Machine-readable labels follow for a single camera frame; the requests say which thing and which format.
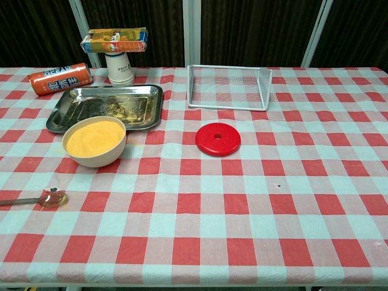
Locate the orange drink can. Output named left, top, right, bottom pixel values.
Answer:
left=28, top=62, right=93, bottom=96

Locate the metal spoon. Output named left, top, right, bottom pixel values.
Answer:
left=0, top=190, right=69, bottom=209

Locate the upright white frame post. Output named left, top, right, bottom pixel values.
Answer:
left=182, top=0, right=202, bottom=68

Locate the white paper cup stack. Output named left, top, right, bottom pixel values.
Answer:
left=104, top=52, right=135, bottom=86

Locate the red plastic disc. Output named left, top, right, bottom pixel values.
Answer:
left=195, top=122, right=242, bottom=158

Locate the red white checkered tablecloth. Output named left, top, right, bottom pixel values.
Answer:
left=0, top=66, right=388, bottom=288

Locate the slanted white frame post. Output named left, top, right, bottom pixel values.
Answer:
left=68, top=0, right=102, bottom=69
left=301, top=0, right=335, bottom=68

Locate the stainless steel tray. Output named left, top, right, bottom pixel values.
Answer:
left=45, top=84, right=164, bottom=134

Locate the beige bowl of yellow powder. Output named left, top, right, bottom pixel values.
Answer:
left=61, top=116, right=127, bottom=169

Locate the white wire mesh basket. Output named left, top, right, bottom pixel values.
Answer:
left=186, top=64, right=273, bottom=112

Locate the yellow orange carton box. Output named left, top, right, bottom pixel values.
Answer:
left=80, top=27, right=149, bottom=55

